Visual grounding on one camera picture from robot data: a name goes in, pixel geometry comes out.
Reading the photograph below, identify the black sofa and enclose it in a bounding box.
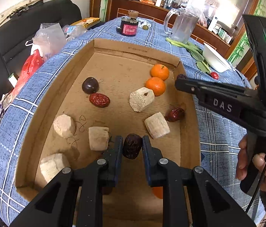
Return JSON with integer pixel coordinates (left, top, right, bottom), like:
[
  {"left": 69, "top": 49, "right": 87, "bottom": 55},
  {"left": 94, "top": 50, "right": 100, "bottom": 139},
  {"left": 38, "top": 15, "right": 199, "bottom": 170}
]
[{"left": 0, "top": 0, "right": 82, "bottom": 100}]

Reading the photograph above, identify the orange tangerine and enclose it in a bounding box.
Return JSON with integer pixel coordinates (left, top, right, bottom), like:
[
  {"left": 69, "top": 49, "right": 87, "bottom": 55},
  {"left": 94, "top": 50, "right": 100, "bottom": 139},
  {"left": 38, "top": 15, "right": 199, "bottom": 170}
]
[
  {"left": 145, "top": 77, "right": 166, "bottom": 96},
  {"left": 152, "top": 187, "right": 163, "bottom": 199},
  {"left": 150, "top": 64, "right": 169, "bottom": 81}
]

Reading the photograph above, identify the green leafy vegetable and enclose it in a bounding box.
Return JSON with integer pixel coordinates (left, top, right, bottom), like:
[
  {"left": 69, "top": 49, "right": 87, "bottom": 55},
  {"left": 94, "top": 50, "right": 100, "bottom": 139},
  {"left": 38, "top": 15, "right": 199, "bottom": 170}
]
[{"left": 166, "top": 37, "right": 212, "bottom": 75}]

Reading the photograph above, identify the clear plastic pitcher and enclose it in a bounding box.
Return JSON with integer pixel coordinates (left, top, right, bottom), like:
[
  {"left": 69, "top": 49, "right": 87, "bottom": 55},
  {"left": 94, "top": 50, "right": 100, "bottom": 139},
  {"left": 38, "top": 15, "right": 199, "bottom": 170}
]
[{"left": 164, "top": 8, "right": 199, "bottom": 44}]

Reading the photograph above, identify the person's right hand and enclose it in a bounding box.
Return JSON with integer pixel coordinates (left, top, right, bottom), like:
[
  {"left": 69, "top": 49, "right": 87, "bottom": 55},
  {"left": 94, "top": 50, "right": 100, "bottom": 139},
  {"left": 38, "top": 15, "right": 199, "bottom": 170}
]
[{"left": 235, "top": 134, "right": 266, "bottom": 194}]

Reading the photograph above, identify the dark jar pink label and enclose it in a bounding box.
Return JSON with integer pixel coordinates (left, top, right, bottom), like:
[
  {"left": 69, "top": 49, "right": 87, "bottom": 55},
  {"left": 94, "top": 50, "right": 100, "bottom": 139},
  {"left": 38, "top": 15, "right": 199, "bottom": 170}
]
[{"left": 116, "top": 10, "right": 139, "bottom": 36}]

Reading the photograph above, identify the dark wrinkled date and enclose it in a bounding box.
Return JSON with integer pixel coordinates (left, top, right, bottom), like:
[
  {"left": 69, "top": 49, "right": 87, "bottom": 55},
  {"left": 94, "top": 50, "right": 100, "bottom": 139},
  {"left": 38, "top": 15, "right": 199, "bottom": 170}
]
[{"left": 122, "top": 133, "right": 143, "bottom": 159}]

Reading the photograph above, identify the wooden counter cabinet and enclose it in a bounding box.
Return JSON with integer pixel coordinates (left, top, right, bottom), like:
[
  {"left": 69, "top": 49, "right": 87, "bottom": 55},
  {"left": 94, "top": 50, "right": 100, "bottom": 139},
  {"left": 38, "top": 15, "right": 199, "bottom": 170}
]
[{"left": 89, "top": 0, "right": 266, "bottom": 81}]

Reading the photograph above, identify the beige yam chunk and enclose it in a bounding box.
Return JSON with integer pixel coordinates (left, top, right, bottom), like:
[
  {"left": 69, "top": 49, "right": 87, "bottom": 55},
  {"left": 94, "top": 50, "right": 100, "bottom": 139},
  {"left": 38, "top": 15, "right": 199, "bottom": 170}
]
[
  {"left": 53, "top": 114, "right": 76, "bottom": 138},
  {"left": 144, "top": 112, "right": 170, "bottom": 139},
  {"left": 40, "top": 153, "right": 70, "bottom": 183},
  {"left": 129, "top": 87, "right": 155, "bottom": 112},
  {"left": 88, "top": 127, "right": 109, "bottom": 151}
]

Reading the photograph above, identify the red tomato near greens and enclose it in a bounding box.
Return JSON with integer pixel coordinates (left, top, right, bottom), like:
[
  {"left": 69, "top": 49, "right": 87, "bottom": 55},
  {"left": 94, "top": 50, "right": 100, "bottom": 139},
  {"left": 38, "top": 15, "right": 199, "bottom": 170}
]
[{"left": 210, "top": 72, "right": 219, "bottom": 80}]

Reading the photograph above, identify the blue plaid tablecloth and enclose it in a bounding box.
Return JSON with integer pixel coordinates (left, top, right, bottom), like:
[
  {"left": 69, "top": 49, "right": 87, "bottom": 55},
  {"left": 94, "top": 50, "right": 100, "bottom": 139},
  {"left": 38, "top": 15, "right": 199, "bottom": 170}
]
[{"left": 0, "top": 18, "right": 265, "bottom": 224}]

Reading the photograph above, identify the white bowl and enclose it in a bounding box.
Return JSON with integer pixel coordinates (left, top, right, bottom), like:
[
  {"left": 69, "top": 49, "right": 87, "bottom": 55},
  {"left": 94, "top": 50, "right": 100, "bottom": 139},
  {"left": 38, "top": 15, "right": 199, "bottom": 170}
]
[{"left": 203, "top": 43, "right": 231, "bottom": 73}]

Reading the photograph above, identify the red plastic bag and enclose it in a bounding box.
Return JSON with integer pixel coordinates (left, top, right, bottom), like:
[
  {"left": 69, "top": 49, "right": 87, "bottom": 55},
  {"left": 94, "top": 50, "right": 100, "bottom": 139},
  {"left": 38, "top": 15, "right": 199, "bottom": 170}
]
[{"left": 12, "top": 49, "right": 44, "bottom": 98}]

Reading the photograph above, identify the small red jujube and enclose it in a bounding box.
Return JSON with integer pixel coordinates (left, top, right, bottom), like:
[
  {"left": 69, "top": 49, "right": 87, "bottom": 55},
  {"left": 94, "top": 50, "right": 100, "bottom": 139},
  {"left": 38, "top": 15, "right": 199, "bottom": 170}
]
[{"left": 165, "top": 108, "right": 185, "bottom": 122}]

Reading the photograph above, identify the clear plastic bag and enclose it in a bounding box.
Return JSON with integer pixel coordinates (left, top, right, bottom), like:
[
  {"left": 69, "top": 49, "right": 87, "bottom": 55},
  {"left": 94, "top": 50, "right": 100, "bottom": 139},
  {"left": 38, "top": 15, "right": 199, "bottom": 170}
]
[{"left": 25, "top": 23, "right": 87, "bottom": 61}]

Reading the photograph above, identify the dark purple plum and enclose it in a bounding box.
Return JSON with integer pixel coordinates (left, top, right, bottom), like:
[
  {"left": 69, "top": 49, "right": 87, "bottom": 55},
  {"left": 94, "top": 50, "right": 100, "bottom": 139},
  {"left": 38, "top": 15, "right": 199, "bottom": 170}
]
[{"left": 82, "top": 77, "right": 99, "bottom": 94}]

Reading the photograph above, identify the white bottle on counter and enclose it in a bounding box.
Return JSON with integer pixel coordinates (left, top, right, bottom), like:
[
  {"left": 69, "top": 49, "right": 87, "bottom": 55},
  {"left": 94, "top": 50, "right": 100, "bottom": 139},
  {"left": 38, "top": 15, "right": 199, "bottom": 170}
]
[{"left": 208, "top": 16, "right": 218, "bottom": 32}]

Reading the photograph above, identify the cardboard tray box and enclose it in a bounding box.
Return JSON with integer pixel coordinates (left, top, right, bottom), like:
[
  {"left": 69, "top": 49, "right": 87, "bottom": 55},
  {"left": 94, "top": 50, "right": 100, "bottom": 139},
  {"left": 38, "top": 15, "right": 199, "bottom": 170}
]
[{"left": 15, "top": 38, "right": 201, "bottom": 226}]

